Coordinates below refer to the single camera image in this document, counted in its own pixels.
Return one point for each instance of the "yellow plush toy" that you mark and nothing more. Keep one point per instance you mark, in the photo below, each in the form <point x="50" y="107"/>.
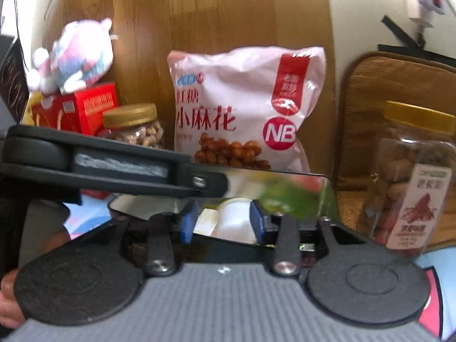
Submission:
<point x="31" y="100"/>

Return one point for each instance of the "black tape strip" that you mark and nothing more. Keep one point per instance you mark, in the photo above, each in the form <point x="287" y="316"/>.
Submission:
<point x="427" y="52"/>
<point x="402" y="30"/>

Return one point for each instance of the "pink snack bag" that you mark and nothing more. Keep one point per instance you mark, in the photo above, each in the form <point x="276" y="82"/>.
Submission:
<point x="242" y="96"/>

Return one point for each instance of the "dark wool yarn box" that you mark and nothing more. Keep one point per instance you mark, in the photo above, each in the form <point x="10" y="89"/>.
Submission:
<point x="306" y="185"/>

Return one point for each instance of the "white plastic cup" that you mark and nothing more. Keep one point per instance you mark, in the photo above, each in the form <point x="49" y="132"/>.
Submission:
<point x="235" y="221"/>

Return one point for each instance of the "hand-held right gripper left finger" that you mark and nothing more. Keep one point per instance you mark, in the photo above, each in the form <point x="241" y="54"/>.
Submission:
<point x="188" y="221"/>

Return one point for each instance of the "red gift box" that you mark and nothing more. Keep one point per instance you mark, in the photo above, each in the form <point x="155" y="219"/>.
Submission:
<point x="92" y="107"/>

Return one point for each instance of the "dark patterned cloth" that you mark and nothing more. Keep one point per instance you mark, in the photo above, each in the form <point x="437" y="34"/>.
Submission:
<point x="12" y="78"/>

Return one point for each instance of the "wood-grain board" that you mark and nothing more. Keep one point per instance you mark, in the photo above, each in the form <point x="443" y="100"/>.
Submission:
<point x="213" y="14"/>

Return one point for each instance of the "pink plush toy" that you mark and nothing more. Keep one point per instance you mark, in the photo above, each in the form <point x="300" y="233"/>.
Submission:
<point x="82" y="53"/>

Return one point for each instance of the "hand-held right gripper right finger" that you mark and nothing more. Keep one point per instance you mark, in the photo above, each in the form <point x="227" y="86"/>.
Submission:
<point x="257" y="221"/>

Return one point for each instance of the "pecan jar with yellow lid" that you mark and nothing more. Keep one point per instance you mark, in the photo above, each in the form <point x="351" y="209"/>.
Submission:
<point x="409" y="171"/>

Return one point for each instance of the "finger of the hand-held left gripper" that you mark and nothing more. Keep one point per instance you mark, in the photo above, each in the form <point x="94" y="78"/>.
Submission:
<point x="199" y="183"/>

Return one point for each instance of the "nut jar with gold lid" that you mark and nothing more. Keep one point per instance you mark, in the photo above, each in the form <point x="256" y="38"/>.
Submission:
<point x="131" y="117"/>

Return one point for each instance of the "brown seat cushion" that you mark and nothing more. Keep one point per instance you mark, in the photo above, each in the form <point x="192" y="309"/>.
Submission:
<point x="370" y="92"/>

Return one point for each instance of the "cartoon printed blanket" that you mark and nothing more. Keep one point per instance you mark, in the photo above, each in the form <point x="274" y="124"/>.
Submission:
<point x="440" y="292"/>

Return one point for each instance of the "person's left hand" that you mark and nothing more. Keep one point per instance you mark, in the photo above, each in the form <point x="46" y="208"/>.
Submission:
<point x="9" y="295"/>

